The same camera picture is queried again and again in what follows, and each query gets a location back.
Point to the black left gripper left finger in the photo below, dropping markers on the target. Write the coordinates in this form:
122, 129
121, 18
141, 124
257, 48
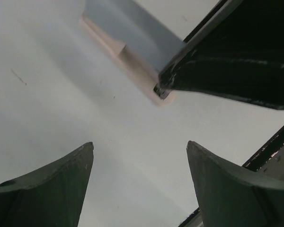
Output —
51, 196

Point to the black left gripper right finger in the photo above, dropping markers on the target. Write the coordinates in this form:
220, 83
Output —
229, 195

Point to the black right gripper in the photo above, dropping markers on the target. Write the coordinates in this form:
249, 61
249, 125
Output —
268, 161

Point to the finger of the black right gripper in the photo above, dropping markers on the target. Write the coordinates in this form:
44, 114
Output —
235, 52

